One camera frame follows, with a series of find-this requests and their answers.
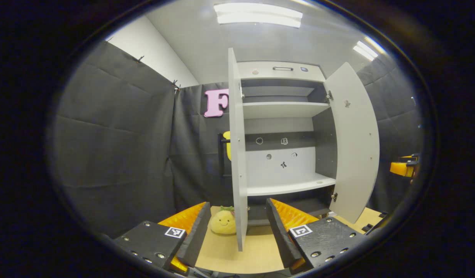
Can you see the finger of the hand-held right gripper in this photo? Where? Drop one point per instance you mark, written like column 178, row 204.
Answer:
column 401, row 169

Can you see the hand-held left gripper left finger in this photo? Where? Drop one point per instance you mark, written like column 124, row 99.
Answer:
column 196, row 235

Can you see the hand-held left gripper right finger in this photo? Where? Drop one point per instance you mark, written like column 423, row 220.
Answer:
column 280, row 235

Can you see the grey cabinet door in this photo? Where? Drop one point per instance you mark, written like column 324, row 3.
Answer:
column 237, row 154
column 353, row 146

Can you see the grey double-door shoe cabinet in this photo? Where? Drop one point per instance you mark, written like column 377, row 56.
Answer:
column 280, row 127

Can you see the grey cabinet shelf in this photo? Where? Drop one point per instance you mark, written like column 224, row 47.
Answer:
column 283, row 110
column 291, row 185

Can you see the yellow plush toy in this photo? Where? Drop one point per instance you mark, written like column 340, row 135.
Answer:
column 223, row 223

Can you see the black backdrop cloth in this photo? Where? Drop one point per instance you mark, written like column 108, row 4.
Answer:
column 113, row 146

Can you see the large ceiling light panel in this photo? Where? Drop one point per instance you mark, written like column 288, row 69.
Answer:
column 258, row 15

